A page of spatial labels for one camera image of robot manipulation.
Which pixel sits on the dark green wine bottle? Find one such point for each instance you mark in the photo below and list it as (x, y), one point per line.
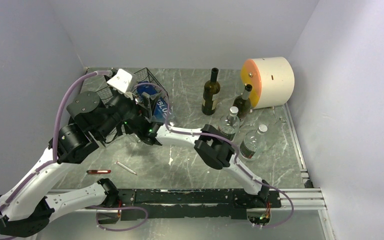
(211, 93)

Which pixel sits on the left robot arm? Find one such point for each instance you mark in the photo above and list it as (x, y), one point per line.
(27, 208)

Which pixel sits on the black wire wine rack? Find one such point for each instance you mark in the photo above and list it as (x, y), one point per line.
(95, 112)

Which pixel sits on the clear round bottle silver cap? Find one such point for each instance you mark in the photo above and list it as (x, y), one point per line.
(229, 124)

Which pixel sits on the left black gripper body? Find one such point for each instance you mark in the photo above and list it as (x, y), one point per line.
(125, 105)

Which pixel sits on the blue square bottle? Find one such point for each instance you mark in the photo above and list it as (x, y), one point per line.
(163, 110)

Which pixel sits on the clear round bottle dark label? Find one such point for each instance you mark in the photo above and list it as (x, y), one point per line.
(253, 143)

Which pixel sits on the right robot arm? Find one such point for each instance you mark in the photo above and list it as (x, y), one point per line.
(215, 150)

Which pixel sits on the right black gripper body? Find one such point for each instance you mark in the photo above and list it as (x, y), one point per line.
(139, 135)

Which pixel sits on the dark wine bottle white neck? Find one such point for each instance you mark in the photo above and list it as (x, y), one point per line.
(243, 102)

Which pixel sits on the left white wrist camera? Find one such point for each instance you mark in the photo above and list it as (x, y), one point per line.
(123, 81)

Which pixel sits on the cream cylinder orange face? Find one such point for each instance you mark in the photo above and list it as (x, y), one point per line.
(272, 80)

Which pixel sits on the white pen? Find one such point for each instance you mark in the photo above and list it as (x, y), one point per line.
(131, 171)

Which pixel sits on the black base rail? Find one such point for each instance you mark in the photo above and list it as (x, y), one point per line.
(184, 203)

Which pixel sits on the red pen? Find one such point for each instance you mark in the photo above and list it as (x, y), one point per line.
(98, 171)

